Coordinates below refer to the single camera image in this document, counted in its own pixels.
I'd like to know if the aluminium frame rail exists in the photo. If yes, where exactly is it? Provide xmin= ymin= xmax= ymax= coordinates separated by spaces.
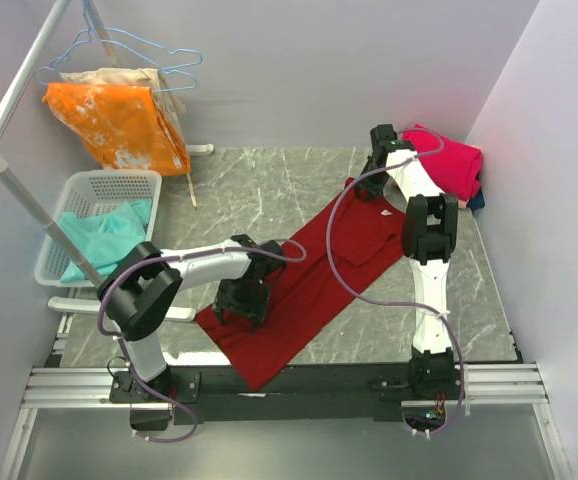
xmin=0 ymin=363 xmax=564 ymax=479

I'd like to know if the orange patterned cloth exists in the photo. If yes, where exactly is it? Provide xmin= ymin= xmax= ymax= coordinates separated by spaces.
xmin=43 ymin=83 xmax=191 ymax=176

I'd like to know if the white laundry basket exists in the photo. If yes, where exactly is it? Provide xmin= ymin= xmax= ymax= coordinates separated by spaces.
xmin=54 ymin=170 xmax=162 ymax=275

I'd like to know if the dark red t shirt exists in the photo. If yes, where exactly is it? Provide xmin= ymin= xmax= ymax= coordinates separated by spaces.
xmin=196 ymin=193 xmax=405 ymax=391

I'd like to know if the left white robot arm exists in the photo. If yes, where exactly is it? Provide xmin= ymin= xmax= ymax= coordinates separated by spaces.
xmin=98 ymin=234 xmax=287 ymax=402

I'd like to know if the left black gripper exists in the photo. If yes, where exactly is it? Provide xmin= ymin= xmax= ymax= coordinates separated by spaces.
xmin=212 ymin=278 xmax=270 ymax=328

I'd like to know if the beige cloth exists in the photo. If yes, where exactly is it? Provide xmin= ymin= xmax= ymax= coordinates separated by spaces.
xmin=58 ymin=66 xmax=199 ymax=210

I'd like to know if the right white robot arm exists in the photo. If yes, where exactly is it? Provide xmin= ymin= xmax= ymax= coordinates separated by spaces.
xmin=355 ymin=124 xmax=458 ymax=356

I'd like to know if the folded navy t shirt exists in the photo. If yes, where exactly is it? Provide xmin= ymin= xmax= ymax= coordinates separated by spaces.
xmin=467 ymin=179 xmax=486 ymax=211

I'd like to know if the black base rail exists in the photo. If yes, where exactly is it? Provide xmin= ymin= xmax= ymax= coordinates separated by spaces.
xmin=108 ymin=360 xmax=470 ymax=431

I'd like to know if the teal t shirt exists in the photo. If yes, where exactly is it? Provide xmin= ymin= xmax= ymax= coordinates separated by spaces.
xmin=58 ymin=199 xmax=152 ymax=277

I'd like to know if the folded pink t shirt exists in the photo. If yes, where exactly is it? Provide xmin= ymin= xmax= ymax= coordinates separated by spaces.
xmin=402 ymin=124 xmax=483 ymax=202

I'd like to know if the white clothes rack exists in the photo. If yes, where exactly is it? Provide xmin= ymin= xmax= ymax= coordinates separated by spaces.
xmin=0 ymin=1 xmax=209 ymax=330

